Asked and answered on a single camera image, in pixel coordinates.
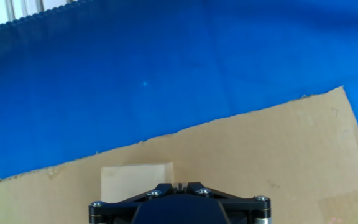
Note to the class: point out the blue mountain print cloth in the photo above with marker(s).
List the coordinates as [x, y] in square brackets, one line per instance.
[166, 62]

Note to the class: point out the brown cardboard sheet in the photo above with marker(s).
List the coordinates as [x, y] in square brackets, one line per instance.
[275, 155]

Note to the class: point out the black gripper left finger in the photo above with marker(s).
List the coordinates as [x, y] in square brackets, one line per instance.
[113, 211]

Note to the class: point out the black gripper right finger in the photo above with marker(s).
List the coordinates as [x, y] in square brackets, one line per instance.
[247, 211]

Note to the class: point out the small wooden block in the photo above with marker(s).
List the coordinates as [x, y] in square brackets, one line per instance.
[129, 182]

